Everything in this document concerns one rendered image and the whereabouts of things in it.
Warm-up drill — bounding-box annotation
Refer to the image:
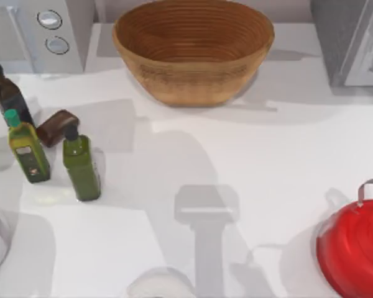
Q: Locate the pale microwave oven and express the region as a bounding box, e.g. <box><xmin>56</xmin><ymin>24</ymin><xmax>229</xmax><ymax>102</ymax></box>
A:
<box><xmin>0</xmin><ymin>0</ymin><xmax>97</xmax><ymax>75</ymax></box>

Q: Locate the white round object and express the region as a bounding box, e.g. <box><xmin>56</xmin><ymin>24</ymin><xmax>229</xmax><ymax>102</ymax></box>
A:
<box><xmin>126</xmin><ymin>273</ymin><xmax>192</xmax><ymax>298</ymax></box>

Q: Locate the yellow-green bottle with green cap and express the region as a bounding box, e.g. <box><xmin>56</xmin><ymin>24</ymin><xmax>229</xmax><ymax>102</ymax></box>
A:
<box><xmin>3</xmin><ymin>109</ymin><xmax>52</xmax><ymax>184</ymax></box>

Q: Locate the red kettle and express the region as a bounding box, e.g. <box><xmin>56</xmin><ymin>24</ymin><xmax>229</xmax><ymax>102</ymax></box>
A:
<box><xmin>316</xmin><ymin>178</ymin><xmax>373</xmax><ymax>298</ymax></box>

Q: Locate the dark brown bottle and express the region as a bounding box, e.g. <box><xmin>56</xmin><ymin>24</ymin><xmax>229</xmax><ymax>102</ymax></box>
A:
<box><xmin>0</xmin><ymin>63</ymin><xmax>35</xmax><ymax>128</ymax></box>

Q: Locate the round microwave knob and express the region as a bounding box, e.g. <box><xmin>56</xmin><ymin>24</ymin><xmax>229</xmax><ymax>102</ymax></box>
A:
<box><xmin>45</xmin><ymin>35</ymin><xmax>71</xmax><ymax>55</ymax></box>
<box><xmin>37</xmin><ymin>9</ymin><xmax>63</xmax><ymax>30</ymax></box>

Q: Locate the green bottle with black cap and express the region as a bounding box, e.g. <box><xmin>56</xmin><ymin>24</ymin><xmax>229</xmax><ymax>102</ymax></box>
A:
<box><xmin>62</xmin><ymin>124</ymin><xmax>102</xmax><ymax>202</ymax></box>

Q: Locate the wooden woven basket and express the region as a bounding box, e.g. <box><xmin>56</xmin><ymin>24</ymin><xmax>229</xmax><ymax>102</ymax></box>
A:
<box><xmin>112</xmin><ymin>0</ymin><xmax>275</xmax><ymax>109</ymax></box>

